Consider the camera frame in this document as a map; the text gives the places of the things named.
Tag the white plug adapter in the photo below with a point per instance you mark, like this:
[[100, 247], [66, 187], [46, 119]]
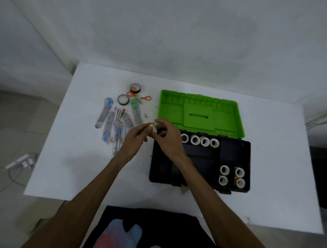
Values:
[[29, 162]]

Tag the orange handled scissors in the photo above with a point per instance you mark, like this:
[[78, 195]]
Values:
[[142, 97]]

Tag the person's black clothing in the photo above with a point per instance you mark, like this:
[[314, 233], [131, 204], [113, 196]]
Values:
[[163, 224]]

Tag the black tape roll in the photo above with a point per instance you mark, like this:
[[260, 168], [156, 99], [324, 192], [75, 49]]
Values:
[[131, 89]]

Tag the person's right hand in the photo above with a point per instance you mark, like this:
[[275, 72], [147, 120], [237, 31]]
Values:
[[171, 145]]

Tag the pink stapler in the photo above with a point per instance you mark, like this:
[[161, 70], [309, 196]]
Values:
[[118, 114]]

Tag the lone small yellow tape roll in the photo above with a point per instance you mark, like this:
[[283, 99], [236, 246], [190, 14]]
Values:
[[187, 138]]

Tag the blue knife package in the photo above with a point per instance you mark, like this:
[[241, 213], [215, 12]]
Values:
[[103, 113], [107, 127]]

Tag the black toolbox with green lid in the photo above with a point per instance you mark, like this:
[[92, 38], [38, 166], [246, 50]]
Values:
[[173, 112]]

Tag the brown cardboard piece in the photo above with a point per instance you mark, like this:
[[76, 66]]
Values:
[[38, 214]]

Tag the white power strip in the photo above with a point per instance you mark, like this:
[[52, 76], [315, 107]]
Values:
[[16, 161]]

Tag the black toolbox tray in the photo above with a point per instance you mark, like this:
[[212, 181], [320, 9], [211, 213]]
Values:
[[235, 153]]

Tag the person's left forearm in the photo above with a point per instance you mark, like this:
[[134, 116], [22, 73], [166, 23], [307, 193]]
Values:
[[76, 204]]

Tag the green utility knife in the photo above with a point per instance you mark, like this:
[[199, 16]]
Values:
[[136, 115]]

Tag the person's left hand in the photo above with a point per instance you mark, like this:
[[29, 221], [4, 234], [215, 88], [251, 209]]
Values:
[[132, 144]]

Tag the dark tape roll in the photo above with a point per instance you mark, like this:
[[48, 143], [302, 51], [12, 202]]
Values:
[[119, 100]]

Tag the person's right forearm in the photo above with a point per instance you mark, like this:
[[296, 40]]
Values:
[[219, 209]]

